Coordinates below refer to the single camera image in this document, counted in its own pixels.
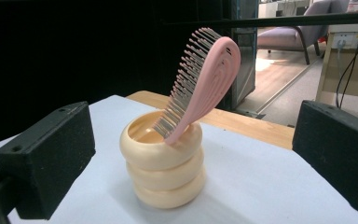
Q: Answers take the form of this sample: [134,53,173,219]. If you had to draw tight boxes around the black horizontal bar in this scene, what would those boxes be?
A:
[160,11,358,30]

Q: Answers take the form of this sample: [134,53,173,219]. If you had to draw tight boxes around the white table mat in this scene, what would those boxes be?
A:
[0,94,358,224]

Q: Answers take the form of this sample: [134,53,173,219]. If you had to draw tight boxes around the pink hairbrush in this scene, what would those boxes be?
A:
[152,27,241,147]

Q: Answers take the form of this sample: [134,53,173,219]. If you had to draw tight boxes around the cream ribbed cup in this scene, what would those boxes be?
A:
[119,110,207,210]

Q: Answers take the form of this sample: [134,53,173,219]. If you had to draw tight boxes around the white power strip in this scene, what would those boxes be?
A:
[331,32,358,50]

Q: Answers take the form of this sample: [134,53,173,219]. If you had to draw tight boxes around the short metal floor rail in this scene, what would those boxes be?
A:
[255,60,320,115]

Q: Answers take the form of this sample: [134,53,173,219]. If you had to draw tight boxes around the black power cable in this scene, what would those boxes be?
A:
[338,40,358,109]
[335,40,358,108]

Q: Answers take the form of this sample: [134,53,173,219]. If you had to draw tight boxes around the dark metal post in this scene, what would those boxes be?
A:
[222,0,260,111]

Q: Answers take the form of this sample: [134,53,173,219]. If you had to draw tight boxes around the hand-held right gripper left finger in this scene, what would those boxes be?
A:
[0,101,97,220]

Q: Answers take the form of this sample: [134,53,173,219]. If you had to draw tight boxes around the white counter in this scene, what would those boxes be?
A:
[258,0,311,19]

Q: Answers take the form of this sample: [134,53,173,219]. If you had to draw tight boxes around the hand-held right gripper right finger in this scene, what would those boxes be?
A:
[292,100,358,216]

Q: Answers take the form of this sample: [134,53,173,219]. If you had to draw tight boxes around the purple armchair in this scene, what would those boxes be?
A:
[256,0,351,65]

